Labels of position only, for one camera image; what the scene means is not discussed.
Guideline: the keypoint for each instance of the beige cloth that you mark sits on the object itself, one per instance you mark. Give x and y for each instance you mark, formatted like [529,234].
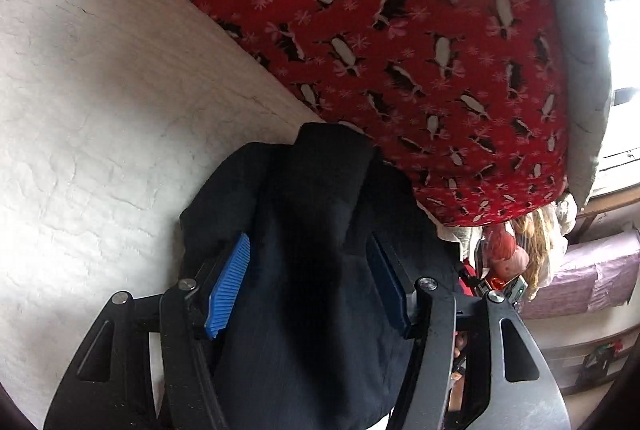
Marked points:
[452,232]

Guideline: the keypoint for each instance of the white quilted bed cover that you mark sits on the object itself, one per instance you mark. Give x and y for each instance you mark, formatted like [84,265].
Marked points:
[100,135]

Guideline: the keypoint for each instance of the plush doll in plastic bag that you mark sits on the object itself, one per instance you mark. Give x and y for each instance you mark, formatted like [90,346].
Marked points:
[510,250]

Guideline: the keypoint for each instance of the purple covered box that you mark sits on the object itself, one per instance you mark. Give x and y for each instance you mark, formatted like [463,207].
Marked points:
[580,275]

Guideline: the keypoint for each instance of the red penguin print blanket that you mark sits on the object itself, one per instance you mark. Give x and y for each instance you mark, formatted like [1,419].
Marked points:
[400,35]

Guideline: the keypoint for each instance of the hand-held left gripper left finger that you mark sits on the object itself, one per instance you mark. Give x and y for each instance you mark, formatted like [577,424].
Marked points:
[227,290]

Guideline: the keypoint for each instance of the storage drawer unit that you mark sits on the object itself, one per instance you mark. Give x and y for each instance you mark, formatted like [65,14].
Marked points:
[590,355]

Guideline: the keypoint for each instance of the grey pillow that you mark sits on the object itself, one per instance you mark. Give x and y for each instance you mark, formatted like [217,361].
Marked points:
[585,35]

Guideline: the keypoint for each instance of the wooden window ledge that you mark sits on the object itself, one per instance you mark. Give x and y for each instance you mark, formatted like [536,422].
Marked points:
[615,182]

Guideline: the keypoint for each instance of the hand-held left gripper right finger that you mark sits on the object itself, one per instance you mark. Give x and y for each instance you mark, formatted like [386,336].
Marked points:
[387,290]

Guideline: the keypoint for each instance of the navy pinstriped zip jacket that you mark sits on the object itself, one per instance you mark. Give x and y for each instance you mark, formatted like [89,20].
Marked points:
[310,260]

